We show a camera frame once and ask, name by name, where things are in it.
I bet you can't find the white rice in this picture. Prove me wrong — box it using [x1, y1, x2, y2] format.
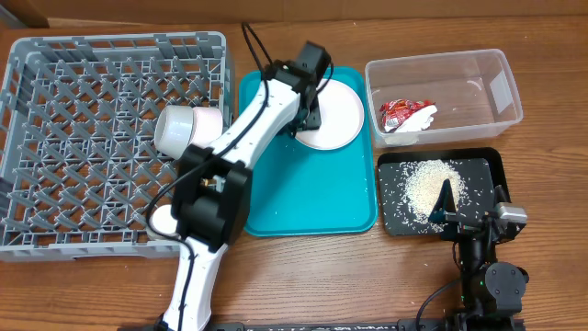
[379, 158, 494, 235]

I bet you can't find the large white plate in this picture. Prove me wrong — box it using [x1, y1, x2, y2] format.
[296, 80, 365, 151]

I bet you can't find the red snack wrapper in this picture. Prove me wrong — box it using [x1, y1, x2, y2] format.
[379, 99, 435, 132]

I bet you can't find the white napkin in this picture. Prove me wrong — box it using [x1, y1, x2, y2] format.
[395, 105, 437, 133]

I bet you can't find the small pink plate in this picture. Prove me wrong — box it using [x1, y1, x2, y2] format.
[190, 107, 223, 147]

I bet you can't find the metal bowl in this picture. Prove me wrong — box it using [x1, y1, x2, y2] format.
[153, 105, 195, 159]

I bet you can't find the white paper cup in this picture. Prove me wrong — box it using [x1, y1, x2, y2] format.
[146, 204, 178, 240]

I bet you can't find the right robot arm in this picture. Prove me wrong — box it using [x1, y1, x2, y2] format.
[415, 179, 529, 331]

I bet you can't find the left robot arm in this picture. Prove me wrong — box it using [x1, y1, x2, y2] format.
[145, 42, 334, 330]

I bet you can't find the black plastic tray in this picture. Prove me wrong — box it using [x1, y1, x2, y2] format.
[378, 147, 507, 236]

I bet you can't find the teal serving tray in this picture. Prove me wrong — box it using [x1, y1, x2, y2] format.
[237, 66, 379, 238]

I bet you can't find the clear plastic bin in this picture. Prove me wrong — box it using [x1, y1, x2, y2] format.
[365, 49, 524, 148]

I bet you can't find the grey plastic dish rack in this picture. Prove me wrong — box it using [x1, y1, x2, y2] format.
[1, 31, 234, 262]

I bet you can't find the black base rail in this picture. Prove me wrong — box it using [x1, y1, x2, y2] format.
[197, 320, 460, 331]

